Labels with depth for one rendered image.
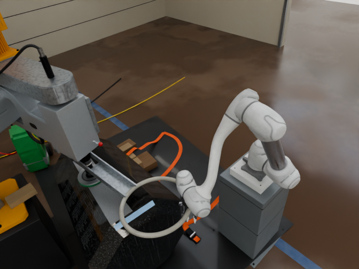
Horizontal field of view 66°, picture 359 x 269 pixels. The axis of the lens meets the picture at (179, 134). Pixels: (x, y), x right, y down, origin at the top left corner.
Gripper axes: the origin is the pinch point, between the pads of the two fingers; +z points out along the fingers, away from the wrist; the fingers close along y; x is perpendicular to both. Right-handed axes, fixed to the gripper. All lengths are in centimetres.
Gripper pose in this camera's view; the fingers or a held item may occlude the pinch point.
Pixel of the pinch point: (190, 218)
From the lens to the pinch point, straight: 189.0
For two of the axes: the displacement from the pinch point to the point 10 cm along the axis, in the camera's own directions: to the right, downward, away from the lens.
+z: 1.3, 7.9, 6.0
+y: -9.4, -0.9, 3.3
